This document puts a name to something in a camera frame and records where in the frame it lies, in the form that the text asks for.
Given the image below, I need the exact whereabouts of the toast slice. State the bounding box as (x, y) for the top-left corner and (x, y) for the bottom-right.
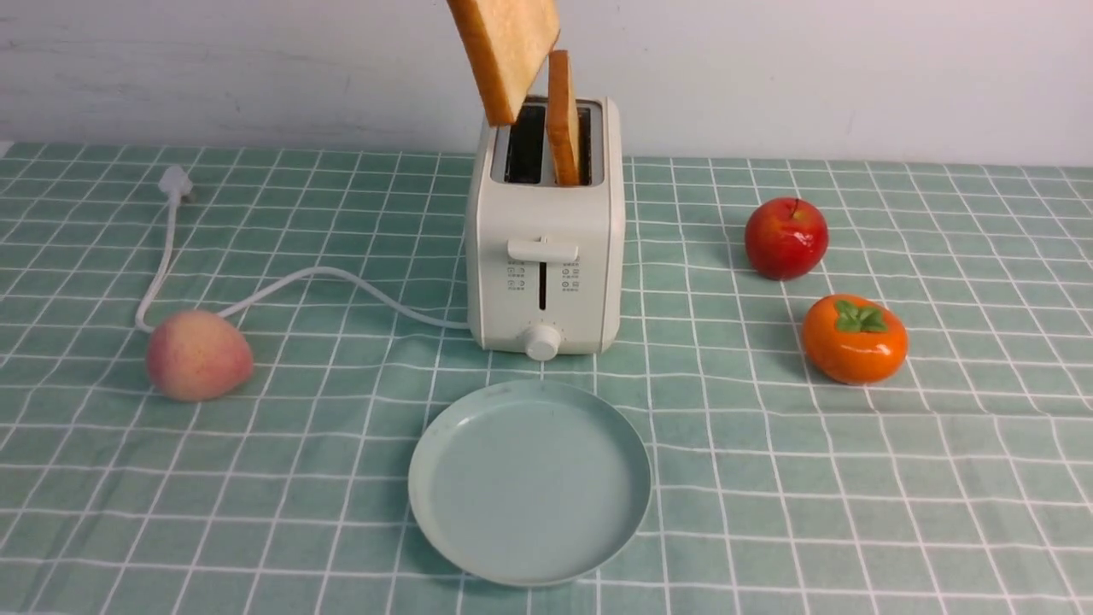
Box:
(547, 50), (581, 186)
(447, 1), (561, 127)

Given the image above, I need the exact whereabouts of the white two-slot toaster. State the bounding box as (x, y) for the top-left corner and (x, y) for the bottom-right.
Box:
(465, 95), (626, 360)

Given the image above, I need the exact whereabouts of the light green round plate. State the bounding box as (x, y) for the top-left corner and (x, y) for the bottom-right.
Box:
(407, 380), (653, 588)

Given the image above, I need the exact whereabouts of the red apple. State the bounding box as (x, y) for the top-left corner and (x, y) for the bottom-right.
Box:
(745, 197), (830, 281)

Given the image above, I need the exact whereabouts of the orange persimmon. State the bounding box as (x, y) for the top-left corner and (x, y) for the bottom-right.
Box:
(800, 295), (909, 385)

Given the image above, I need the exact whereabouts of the green checkered tablecloth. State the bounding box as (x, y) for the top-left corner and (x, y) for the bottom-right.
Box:
(1, 143), (1092, 614)

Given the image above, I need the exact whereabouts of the pink peach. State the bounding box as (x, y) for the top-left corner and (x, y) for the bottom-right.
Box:
(145, 310), (254, 402)

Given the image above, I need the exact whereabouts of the white power cord with plug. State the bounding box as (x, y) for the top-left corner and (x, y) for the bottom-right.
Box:
(134, 167), (471, 334)

